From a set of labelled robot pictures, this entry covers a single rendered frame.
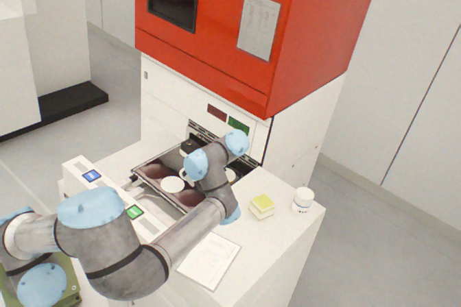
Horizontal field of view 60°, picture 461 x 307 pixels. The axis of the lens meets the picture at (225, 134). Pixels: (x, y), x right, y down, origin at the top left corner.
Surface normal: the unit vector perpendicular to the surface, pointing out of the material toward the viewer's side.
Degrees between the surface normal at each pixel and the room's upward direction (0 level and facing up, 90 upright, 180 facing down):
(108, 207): 47
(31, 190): 0
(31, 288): 56
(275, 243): 0
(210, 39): 90
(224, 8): 90
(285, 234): 0
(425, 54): 90
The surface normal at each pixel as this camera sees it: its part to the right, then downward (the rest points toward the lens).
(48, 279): 0.58, -0.01
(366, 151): -0.65, 0.38
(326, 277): 0.13, -0.80
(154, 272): 0.86, -0.18
